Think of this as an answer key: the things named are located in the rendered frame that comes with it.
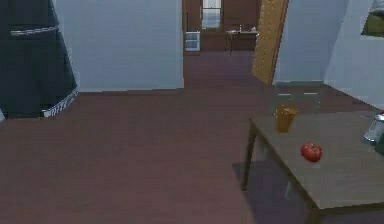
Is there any light wooden room door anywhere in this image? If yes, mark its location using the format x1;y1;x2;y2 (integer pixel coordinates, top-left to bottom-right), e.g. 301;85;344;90
251;0;290;86

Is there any white drawer cabinet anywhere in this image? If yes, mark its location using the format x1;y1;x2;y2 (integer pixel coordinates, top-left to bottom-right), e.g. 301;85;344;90
185;30;202;53

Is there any window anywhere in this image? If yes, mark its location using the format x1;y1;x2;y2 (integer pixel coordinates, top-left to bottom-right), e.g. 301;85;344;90
201;0;222;30

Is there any silver fridge handle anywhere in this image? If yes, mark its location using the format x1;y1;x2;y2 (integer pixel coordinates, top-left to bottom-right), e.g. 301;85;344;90
9;25;60;37

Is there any framed wall picture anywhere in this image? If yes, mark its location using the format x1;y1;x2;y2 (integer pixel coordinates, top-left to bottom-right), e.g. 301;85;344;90
360;0;384;38

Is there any dark wooden side table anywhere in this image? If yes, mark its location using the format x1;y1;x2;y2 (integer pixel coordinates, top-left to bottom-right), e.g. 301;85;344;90
225;29;260;56

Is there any brown wooden table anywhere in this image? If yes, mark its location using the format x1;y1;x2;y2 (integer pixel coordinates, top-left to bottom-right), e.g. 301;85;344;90
241;110;384;224

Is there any red tomato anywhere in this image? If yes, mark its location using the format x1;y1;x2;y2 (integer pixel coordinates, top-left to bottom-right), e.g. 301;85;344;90
300;141;324;164

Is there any orange cup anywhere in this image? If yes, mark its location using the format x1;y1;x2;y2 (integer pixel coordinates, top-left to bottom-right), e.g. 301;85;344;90
273;104;298;134

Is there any black fridge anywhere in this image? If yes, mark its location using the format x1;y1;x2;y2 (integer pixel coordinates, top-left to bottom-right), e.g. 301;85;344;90
0;0;79;120

